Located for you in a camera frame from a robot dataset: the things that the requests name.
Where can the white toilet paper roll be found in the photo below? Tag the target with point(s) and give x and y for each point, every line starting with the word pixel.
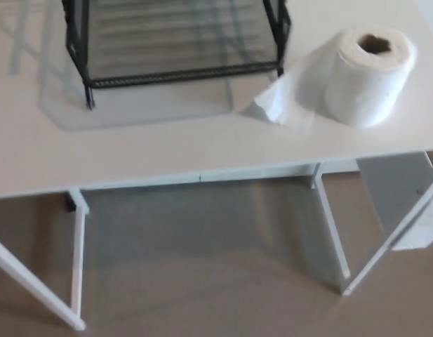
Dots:
pixel 370 87

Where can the small black floor object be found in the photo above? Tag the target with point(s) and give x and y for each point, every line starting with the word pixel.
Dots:
pixel 71 203

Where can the white metal desk leg frame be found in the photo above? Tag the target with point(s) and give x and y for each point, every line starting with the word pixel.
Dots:
pixel 78 245
pixel 333 228

